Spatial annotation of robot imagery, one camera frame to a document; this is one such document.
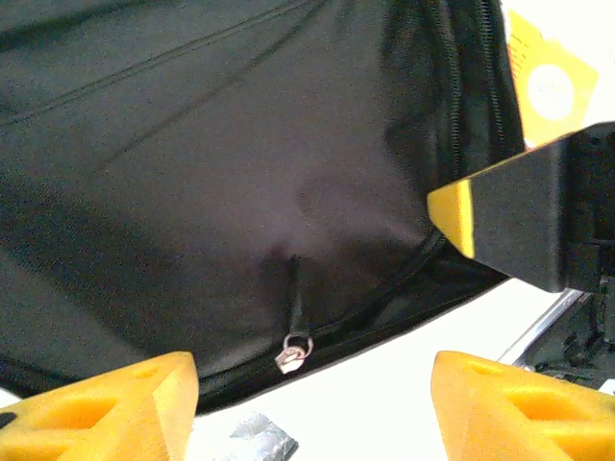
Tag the orange paperback book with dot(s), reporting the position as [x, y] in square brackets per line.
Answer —
[552, 91]

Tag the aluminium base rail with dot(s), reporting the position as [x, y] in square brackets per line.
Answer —
[543, 326]

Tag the black fabric backpack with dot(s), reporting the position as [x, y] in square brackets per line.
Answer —
[192, 168]

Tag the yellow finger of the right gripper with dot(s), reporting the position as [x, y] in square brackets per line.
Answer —
[514, 216]

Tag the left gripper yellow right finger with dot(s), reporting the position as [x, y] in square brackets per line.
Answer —
[519, 418]

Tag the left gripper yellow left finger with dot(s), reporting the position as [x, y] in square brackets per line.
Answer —
[96, 418]

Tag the dark paperback book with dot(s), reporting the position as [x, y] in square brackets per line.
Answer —
[262, 439]

